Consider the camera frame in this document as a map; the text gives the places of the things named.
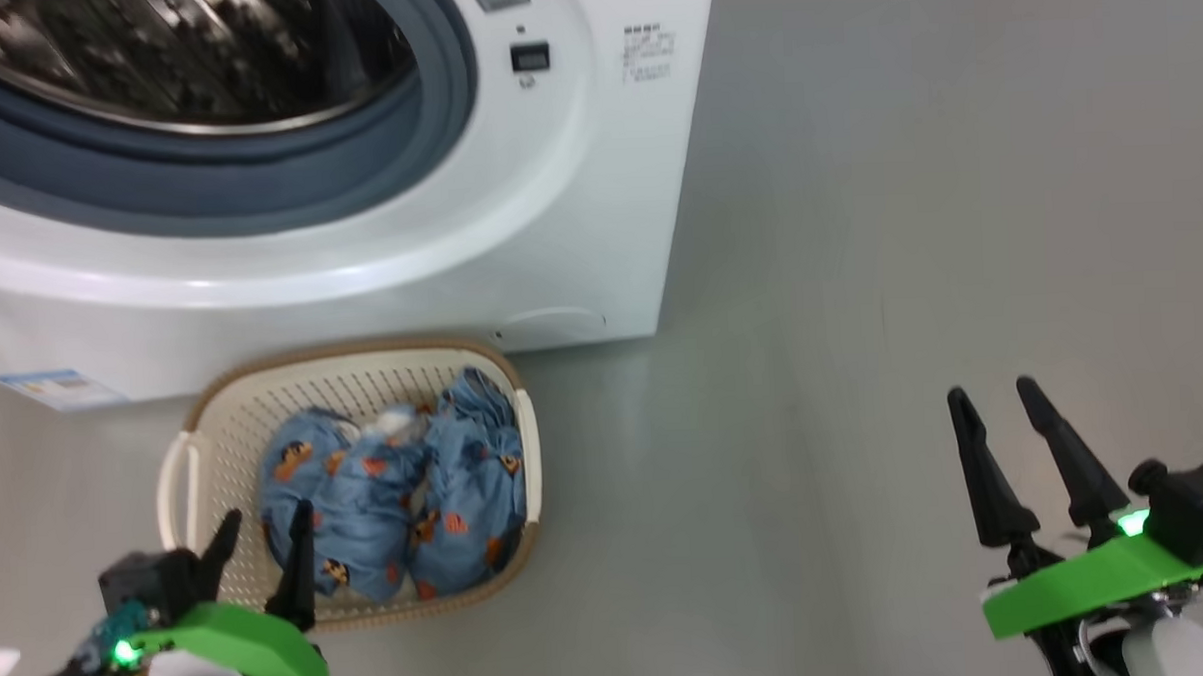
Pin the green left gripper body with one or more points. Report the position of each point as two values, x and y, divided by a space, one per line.
242 641

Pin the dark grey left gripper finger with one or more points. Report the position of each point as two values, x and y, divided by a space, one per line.
219 556
300 579

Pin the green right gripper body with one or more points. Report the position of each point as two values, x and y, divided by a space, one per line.
1090 586

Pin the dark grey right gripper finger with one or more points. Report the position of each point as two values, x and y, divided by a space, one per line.
1082 481
992 494

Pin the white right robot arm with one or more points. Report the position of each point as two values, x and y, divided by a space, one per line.
1173 653

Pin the grey rubber door gasket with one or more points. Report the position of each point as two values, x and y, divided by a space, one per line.
256 180

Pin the white front-load washing machine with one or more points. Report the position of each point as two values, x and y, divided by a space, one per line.
558 229

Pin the stainless steel washing machine drum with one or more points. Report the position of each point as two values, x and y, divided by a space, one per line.
201 52

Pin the black door latch slot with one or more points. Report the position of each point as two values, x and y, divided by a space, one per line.
530 57

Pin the cream perforated laundry basket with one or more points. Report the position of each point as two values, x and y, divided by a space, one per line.
263 400

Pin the blue energy label sticker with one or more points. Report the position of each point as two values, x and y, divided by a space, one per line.
58 389

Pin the round white filter cover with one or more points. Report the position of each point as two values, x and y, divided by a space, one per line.
551 328

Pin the black text instruction label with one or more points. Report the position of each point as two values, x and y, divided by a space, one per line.
648 54

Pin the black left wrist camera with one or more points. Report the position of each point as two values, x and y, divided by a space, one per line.
150 584

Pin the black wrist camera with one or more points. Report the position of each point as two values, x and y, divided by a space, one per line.
150 584
1188 508

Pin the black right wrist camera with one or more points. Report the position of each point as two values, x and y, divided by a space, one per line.
1188 508

